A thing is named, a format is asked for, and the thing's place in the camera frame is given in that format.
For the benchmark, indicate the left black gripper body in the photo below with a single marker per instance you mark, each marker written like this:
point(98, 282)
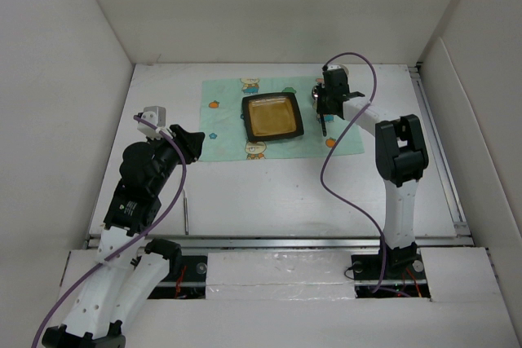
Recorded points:
point(169, 158)

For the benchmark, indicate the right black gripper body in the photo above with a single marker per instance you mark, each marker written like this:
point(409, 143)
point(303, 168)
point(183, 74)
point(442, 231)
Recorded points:
point(324, 98)

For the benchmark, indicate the patterned handle metal spoon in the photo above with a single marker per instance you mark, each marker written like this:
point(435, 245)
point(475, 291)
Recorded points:
point(315, 102)

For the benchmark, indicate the silver metal fork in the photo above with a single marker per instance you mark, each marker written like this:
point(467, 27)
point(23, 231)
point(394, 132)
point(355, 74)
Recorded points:
point(185, 209)

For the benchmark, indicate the black square plate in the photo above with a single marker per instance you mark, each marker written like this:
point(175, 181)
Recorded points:
point(272, 117)

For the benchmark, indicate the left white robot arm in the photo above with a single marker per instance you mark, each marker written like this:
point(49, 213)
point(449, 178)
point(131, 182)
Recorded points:
point(127, 269)

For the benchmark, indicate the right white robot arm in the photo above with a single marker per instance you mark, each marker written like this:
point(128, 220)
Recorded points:
point(400, 158)

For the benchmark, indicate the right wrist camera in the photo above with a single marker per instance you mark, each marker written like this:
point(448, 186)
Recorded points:
point(331, 67)

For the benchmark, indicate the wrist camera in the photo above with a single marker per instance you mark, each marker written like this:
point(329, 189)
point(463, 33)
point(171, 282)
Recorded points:
point(331, 67)
point(153, 119)

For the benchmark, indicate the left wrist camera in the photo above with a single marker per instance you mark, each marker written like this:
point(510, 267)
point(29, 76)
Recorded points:
point(153, 119)

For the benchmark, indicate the aluminium rail frame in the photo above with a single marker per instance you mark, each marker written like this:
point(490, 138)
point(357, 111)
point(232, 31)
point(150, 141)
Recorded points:
point(286, 204)

